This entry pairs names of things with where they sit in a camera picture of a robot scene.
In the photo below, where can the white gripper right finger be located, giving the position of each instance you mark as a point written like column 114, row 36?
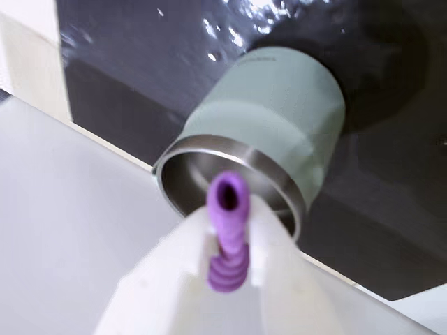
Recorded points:
column 297, row 296

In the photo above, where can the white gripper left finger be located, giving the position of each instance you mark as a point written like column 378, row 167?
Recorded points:
column 164, row 279

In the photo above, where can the purple ribbed pen grip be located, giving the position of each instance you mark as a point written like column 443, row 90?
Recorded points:
column 227, row 216

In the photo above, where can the pale green steel-rimmed mug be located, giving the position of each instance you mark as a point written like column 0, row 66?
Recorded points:
column 279, row 115

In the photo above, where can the black table mat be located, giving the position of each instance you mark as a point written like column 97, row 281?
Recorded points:
column 139, row 63

